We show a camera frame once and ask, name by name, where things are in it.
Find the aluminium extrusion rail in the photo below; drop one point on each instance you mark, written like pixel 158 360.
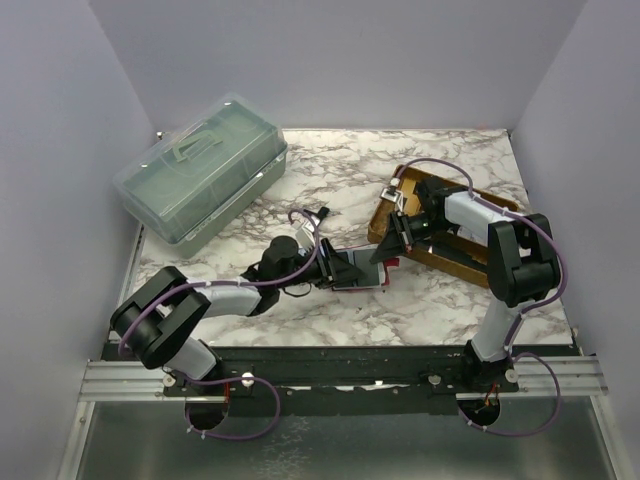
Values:
pixel 130 381

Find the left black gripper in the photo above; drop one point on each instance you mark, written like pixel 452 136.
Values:
pixel 333 269

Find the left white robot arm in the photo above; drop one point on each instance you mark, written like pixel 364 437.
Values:
pixel 157 321

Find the red leather card holder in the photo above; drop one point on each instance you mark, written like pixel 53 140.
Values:
pixel 374 276

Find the green plastic storage box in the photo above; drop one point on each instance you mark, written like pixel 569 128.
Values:
pixel 194 181

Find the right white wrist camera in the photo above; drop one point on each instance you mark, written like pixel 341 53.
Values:
pixel 394 195

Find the black T-shaped tool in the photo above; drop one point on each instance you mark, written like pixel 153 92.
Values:
pixel 321 214

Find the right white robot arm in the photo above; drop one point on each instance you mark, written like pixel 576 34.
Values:
pixel 522 264

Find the woven bamboo organizer tray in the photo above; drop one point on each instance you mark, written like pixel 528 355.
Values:
pixel 460 239

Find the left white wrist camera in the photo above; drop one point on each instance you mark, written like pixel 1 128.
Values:
pixel 304 235

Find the black pen tool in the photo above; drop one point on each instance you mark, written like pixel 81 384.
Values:
pixel 458 256

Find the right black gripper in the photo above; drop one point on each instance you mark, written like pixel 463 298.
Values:
pixel 396 240

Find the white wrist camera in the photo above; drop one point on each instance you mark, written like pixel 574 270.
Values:
pixel 394 195
pixel 304 235

